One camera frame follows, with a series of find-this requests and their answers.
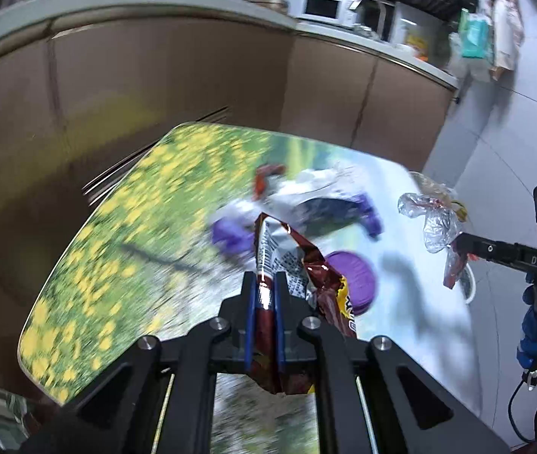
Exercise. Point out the orange red small wrapper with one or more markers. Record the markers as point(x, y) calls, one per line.
point(266, 178)

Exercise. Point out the clear plastic wrap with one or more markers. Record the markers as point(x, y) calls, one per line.
point(441, 228)

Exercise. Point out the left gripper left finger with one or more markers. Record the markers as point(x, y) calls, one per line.
point(158, 395)

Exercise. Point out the dark red snack bag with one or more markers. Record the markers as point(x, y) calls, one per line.
point(291, 272)

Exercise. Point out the dark blue foil wrapper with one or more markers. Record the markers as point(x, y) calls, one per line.
point(319, 216)

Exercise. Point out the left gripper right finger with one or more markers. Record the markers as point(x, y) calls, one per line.
point(371, 396)

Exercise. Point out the chrome sink faucet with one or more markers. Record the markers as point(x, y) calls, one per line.
point(370, 17)

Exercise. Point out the purple white plastic bag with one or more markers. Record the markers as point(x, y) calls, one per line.
point(233, 227)

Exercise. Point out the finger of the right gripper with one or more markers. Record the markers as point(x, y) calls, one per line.
point(466, 240)
point(509, 256)

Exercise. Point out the hanging bags on wall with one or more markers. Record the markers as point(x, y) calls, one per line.
point(487, 44)

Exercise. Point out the grey trash bucket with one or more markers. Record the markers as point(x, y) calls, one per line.
point(466, 284)

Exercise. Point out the white microwave oven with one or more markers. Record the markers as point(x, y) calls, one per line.
point(335, 13)

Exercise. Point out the brown kitchen cabinets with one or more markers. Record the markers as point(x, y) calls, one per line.
point(85, 83)

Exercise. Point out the purple plastic cup lid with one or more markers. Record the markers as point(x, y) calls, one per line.
point(360, 276)

